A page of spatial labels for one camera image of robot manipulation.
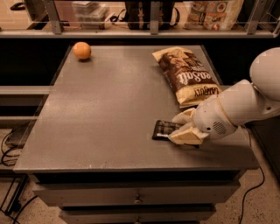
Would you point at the black bag on shelf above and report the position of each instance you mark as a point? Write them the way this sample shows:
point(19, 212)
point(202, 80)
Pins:
point(137, 15)

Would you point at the grey metal shelf rail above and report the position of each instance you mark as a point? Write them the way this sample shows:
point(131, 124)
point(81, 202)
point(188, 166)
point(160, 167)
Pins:
point(56, 19)

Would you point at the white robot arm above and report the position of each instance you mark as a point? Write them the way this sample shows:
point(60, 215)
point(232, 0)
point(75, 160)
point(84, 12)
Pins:
point(248, 100)

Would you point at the black rxbar chocolate wrapper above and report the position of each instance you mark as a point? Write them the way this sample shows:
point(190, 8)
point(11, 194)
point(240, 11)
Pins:
point(163, 129)

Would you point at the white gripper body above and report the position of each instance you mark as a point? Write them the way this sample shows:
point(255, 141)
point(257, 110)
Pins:
point(210, 117)

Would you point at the colourful snack bag on shelf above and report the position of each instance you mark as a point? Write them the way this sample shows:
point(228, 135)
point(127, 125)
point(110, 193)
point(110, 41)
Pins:
point(217, 15)

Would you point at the grey lower drawer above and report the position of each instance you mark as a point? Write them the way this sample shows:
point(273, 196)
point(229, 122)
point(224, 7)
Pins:
point(137, 214)

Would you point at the grey drawer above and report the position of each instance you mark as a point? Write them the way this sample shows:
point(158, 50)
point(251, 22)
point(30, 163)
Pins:
point(137, 214)
point(129, 194)

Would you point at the brown cream cookie bag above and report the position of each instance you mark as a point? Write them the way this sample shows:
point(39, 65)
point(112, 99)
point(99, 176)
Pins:
point(186, 75)

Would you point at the clear plastic container on shelf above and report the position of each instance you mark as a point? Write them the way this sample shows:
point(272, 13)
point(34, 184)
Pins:
point(90, 14)

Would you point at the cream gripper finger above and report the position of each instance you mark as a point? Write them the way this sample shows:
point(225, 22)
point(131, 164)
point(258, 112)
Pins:
point(184, 117)
point(188, 134)

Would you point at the orange fruit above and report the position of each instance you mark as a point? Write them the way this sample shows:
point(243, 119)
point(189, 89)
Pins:
point(82, 50)

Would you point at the grey top drawer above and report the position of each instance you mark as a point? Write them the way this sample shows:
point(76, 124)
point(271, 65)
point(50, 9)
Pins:
point(129, 194)

